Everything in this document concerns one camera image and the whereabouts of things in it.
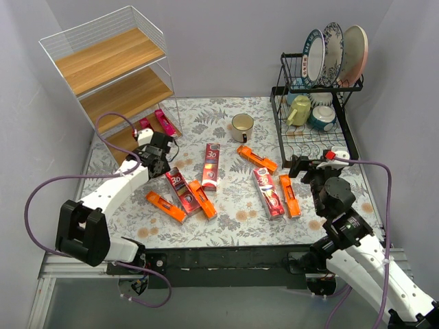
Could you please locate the pink toothpaste box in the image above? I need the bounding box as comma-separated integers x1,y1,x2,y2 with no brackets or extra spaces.
154,108,178,138
139,117,154,130

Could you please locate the red 3d toothpaste box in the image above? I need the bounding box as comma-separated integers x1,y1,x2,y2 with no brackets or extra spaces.
252,167,285,220
202,143,220,191
165,167,202,216

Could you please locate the orange toothpaste box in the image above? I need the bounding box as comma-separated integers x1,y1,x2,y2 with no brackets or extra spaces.
279,175,301,218
145,191,187,224
237,145,278,174
189,180,217,221

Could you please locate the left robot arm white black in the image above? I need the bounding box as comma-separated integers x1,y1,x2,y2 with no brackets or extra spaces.
56,129,175,274

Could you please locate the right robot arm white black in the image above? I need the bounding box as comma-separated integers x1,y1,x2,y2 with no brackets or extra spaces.
289,150,438,328

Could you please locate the orange toothpaste box top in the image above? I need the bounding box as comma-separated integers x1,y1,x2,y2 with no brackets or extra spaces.
237,145,278,174

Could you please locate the teal white bowl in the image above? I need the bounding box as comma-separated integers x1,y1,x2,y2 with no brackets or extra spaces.
308,106,336,132

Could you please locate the yellow green mug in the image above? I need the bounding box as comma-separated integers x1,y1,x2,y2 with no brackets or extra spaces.
286,95,311,126

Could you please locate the white blue patterned bowl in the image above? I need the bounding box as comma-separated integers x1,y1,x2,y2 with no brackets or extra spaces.
307,92,333,108

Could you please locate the light blue cup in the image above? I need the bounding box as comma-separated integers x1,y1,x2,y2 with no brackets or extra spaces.
286,77,306,106

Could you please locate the floral table mat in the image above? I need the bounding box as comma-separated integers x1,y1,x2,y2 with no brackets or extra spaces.
68,96,385,250

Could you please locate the white plate blue rim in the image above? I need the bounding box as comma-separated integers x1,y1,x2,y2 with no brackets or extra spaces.
301,29,325,88

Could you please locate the blue floral plate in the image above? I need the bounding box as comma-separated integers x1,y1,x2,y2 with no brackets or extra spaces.
322,22,344,87

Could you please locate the cream pink plate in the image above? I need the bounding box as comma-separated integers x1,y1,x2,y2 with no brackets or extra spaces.
337,25,368,87

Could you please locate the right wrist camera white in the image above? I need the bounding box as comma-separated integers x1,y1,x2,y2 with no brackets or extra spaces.
317,146,350,170

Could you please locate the black wire dish rack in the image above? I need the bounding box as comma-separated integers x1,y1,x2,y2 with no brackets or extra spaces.
270,53,364,168

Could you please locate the cream mug black handle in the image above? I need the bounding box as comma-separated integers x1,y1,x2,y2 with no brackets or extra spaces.
231,113,254,143

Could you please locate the white wire wooden shelf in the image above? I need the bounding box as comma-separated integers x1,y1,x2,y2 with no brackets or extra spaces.
39,5,182,148

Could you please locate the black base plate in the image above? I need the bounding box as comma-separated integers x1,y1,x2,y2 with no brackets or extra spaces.
106,245,337,291

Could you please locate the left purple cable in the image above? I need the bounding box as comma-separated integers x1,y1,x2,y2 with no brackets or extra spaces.
24,112,172,308

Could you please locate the aluminium frame rail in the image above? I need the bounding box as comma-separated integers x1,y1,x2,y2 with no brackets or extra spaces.
27,249,429,329

